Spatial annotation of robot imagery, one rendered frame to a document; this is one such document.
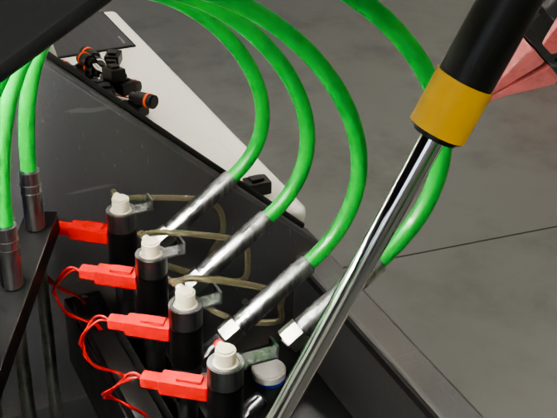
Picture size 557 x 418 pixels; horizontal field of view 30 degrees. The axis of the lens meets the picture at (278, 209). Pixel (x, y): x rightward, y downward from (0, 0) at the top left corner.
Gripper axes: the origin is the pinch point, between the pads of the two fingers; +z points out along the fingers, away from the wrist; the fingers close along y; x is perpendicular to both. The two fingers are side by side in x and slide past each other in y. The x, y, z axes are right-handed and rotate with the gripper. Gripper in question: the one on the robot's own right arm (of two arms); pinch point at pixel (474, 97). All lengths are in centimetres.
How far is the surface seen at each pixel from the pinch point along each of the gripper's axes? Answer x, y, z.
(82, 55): -60, 9, 38
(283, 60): 1.4, 16.1, 9.3
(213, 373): 20.4, 10.3, 26.7
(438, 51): -289, -165, 9
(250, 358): 19.1, 8.1, 24.5
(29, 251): 2.3, 19.6, 36.3
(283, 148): -216, -110, 64
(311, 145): 0.7, 7.9, 13.1
